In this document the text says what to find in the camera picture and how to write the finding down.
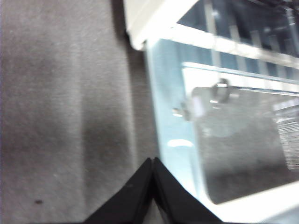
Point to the cream Toshiba toaster oven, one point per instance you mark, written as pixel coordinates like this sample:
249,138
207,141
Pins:
144,21

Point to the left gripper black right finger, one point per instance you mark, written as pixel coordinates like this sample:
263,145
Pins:
177,203

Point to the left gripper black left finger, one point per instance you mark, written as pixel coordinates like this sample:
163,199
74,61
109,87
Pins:
130,200

